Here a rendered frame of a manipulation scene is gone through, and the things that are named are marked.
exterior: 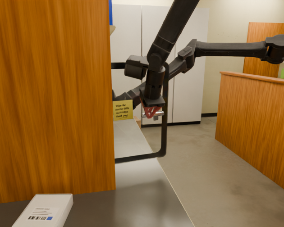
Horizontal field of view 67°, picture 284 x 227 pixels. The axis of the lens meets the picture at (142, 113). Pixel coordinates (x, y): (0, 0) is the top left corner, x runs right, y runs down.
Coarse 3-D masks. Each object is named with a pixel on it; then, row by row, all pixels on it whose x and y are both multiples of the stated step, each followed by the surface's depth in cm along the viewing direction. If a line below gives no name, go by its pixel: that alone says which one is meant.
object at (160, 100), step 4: (148, 84) 70; (140, 88) 77; (144, 88) 77; (148, 88) 71; (152, 88) 70; (156, 88) 70; (160, 88) 71; (144, 92) 74; (148, 92) 71; (152, 92) 71; (156, 92) 71; (160, 92) 73; (144, 96) 74; (148, 96) 72; (152, 96) 72; (156, 96) 72; (160, 96) 75; (148, 100) 72; (152, 100) 72; (156, 100) 72; (160, 100) 73; (164, 100) 73; (148, 104) 70; (152, 104) 71; (156, 104) 71; (160, 104) 72; (164, 104) 72
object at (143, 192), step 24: (120, 168) 93; (144, 168) 93; (96, 192) 77; (120, 192) 77; (144, 192) 77; (168, 192) 77; (0, 216) 66; (72, 216) 66; (96, 216) 66; (120, 216) 66; (144, 216) 66; (168, 216) 66
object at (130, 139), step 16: (112, 64) 76; (112, 80) 77; (128, 80) 79; (144, 80) 81; (112, 96) 79; (128, 96) 81; (144, 112) 84; (128, 128) 84; (144, 128) 86; (160, 128) 89; (128, 144) 86; (144, 144) 88; (160, 144) 91; (128, 160) 88
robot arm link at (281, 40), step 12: (276, 36) 92; (192, 48) 101; (204, 48) 101; (216, 48) 100; (228, 48) 98; (240, 48) 96; (252, 48) 95; (264, 48) 92; (276, 48) 90; (192, 60) 101; (264, 60) 98; (276, 60) 94
